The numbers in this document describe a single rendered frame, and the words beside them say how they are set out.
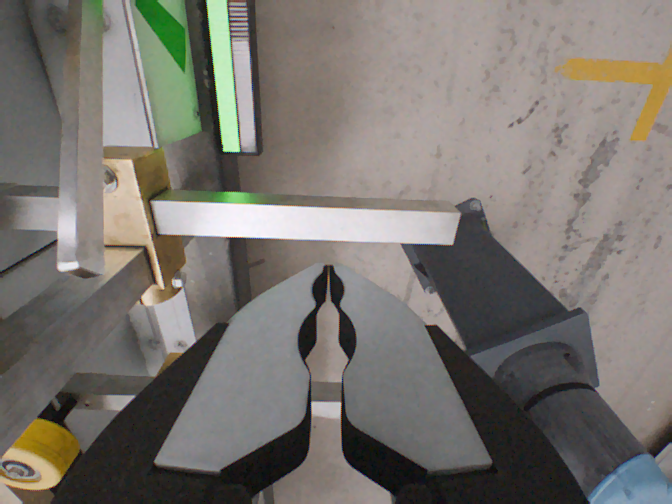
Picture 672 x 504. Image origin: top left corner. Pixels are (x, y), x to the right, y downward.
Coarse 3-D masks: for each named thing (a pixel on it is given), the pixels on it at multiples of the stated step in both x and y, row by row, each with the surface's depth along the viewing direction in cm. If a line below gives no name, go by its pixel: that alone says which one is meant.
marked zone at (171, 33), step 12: (144, 0) 23; (156, 0) 24; (144, 12) 23; (156, 12) 24; (168, 12) 26; (156, 24) 24; (168, 24) 26; (180, 24) 28; (168, 36) 26; (180, 36) 28; (168, 48) 26; (180, 48) 28; (180, 60) 29
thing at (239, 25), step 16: (240, 0) 29; (240, 16) 29; (240, 32) 30; (240, 48) 31; (240, 64) 31; (240, 80) 32; (240, 96) 33; (240, 112) 33; (240, 128) 34; (240, 144) 35
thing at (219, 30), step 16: (208, 0) 29; (224, 0) 29; (224, 16) 29; (224, 32) 30; (224, 48) 31; (224, 64) 31; (224, 80) 32; (224, 96) 33; (224, 112) 33; (224, 128) 34; (224, 144) 35
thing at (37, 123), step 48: (0, 0) 32; (0, 48) 33; (0, 96) 33; (48, 96) 39; (0, 144) 33; (48, 144) 39; (0, 240) 34; (48, 240) 40; (0, 288) 34; (96, 432) 50
